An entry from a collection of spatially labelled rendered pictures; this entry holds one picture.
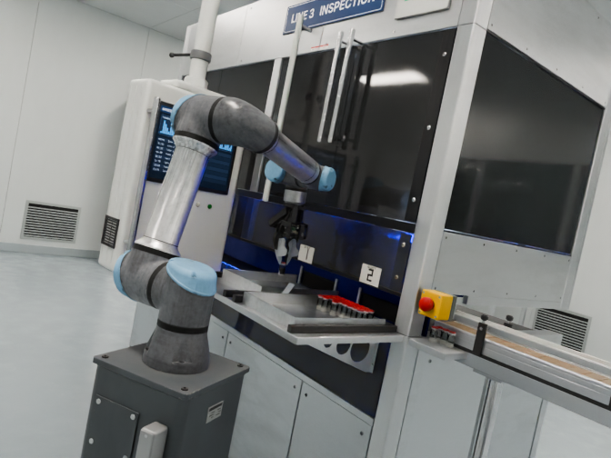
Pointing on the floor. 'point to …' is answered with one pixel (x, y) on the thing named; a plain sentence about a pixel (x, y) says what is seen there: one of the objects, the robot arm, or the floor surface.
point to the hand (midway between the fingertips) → (282, 260)
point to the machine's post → (430, 224)
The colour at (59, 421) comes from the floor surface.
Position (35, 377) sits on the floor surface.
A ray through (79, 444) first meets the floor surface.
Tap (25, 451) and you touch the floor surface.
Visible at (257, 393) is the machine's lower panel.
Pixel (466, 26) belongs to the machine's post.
